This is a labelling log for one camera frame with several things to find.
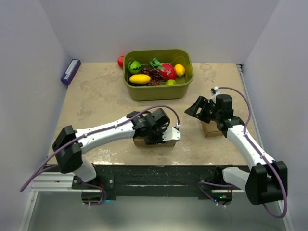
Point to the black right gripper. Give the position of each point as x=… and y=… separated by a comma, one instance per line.
x=202, y=103

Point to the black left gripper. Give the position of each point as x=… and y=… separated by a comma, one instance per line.
x=149, y=141

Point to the brown cardboard box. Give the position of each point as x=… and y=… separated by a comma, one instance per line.
x=140, y=142

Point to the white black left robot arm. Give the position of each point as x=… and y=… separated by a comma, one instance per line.
x=70, y=145

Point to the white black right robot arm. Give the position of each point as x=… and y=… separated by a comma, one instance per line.
x=266, y=180

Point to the small folded cardboard box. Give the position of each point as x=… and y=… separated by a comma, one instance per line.
x=210, y=129

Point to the purple white rectangular box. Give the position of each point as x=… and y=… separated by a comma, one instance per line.
x=70, y=72

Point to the green plastic basket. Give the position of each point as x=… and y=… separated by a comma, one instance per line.
x=161, y=91

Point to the green toy lime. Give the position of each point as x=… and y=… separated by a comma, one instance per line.
x=171, y=82

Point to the yellow toy lemon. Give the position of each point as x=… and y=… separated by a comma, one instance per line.
x=180, y=70

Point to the pink toy dragon fruit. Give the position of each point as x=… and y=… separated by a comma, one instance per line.
x=166, y=70

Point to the purple toy grapes bunch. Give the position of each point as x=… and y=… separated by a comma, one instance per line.
x=153, y=74

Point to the yellow toy mango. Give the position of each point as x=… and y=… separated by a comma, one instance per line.
x=140, y=79

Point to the small toy watermelon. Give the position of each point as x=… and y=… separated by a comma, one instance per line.
x=134, y=67

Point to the red toy apple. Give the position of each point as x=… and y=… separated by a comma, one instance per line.
x=120, y=61

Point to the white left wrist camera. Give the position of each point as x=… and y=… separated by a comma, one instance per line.
x=171, y=134

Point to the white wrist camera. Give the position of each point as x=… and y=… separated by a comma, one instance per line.
x=214, y=93
x=171, y=134

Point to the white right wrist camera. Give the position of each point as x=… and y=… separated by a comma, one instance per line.
x=214, y=93

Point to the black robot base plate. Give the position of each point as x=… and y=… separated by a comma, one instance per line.
x=156, y=181

